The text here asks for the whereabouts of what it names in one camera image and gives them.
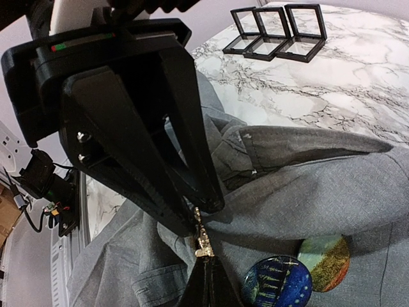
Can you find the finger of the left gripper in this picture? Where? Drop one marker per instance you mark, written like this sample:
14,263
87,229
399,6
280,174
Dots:
193,172
104,137

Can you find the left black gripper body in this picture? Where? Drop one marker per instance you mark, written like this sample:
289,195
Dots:
34,71

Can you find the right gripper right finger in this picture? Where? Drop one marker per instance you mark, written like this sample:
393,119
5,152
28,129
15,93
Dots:
220,289

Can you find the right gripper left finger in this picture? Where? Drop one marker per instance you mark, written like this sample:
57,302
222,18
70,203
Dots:
196,291

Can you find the grey button shirt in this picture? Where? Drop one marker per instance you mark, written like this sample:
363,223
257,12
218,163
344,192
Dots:
280,185

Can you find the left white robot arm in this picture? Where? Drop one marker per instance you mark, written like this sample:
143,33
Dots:
141,73

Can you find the landscape round brooch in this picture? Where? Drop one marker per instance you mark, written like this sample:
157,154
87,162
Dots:
327,259

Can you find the black display box middle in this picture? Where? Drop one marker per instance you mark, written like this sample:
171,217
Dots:
267,44

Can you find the black display box right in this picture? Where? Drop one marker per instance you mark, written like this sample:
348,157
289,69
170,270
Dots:
303,46

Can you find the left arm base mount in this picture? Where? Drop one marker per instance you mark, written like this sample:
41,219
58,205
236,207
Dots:
40,181

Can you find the aluminium front rail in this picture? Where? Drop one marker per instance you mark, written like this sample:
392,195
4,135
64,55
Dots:
35,267

